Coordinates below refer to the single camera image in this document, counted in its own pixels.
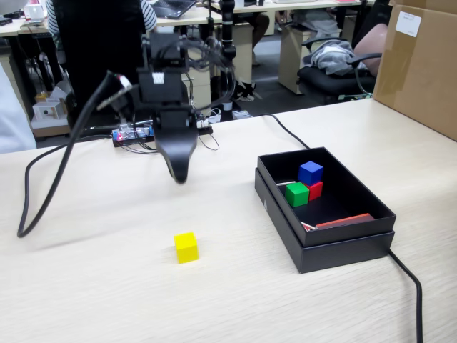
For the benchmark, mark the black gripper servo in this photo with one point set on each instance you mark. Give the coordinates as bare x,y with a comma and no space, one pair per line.
160,87

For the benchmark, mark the yellow wooden cube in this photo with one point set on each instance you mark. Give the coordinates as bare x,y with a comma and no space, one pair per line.
186,249

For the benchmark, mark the green wooden cube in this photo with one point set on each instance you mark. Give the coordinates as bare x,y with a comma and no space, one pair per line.
296,194

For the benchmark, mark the blue wooden cube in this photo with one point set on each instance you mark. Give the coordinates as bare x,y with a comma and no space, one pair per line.
310,173

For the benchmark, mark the red wooden cube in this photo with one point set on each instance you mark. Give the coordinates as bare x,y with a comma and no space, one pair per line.
316,191

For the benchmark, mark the white box with circle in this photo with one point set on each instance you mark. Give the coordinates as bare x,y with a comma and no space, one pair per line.
46,112

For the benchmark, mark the black cardboard box tray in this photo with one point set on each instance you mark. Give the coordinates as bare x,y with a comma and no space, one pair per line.
350,234

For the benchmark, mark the black box lid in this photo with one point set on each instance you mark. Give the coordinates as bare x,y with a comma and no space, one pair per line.
342,259

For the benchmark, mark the red white small box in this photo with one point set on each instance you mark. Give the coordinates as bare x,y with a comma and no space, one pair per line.
34,12

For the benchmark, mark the large brown cardboard box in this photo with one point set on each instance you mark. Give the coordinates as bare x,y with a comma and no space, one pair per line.
421,78

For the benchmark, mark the blue controller circuit board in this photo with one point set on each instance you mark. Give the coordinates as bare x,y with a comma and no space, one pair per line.
137,133

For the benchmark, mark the beige drawer cabinet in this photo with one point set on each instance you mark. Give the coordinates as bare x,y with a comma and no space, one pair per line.
201,89
18,82

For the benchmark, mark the white power strip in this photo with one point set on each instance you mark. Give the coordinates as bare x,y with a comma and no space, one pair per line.
242,115

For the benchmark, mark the black white shoes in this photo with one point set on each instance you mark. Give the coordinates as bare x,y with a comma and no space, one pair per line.
246,91

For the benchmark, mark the white paper strip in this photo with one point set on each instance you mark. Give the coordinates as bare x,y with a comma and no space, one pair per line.
282,183

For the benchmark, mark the beige desk side panel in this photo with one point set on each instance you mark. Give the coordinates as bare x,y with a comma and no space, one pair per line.
244,53

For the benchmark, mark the beige office desk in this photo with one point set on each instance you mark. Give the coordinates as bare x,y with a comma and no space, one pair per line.
32,30
200,19
285,6

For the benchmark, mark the black chair backrest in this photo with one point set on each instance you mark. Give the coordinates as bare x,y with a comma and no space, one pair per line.
96,43

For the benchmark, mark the black vertical stand pole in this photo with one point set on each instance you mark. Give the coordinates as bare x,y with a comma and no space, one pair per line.
227,21

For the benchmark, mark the beige storage cabinet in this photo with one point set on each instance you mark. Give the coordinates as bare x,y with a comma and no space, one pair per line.
289,64

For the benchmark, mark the dark open laptop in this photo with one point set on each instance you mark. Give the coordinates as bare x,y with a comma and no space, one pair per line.
173,7

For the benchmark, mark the small yellow floor item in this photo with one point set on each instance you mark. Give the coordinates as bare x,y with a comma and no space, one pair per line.
41,96

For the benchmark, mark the bare person legs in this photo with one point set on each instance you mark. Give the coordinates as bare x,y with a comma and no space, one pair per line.
258,28

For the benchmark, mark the small white red item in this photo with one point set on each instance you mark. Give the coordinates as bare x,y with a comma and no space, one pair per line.
307,226

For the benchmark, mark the black office armchair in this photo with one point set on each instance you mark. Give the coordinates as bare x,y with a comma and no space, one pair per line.
321,84

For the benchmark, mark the person white shirt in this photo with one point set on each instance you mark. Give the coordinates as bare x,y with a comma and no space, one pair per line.
10,121

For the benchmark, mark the person striped shirt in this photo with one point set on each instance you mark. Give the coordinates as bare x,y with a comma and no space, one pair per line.
51,21

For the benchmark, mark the flat red card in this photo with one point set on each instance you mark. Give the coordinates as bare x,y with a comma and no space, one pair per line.
346,220

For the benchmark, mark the grey crumpled clothing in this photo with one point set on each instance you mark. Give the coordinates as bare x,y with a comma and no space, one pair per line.
335,57

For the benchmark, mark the seated person black shirt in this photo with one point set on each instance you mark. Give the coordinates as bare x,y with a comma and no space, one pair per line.
375,10

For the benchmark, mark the white shipping label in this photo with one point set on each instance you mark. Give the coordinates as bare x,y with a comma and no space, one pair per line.
409,23

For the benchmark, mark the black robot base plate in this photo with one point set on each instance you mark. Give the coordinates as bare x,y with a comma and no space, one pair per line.
207,130

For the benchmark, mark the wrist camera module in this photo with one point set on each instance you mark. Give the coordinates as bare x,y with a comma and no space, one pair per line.
119,94

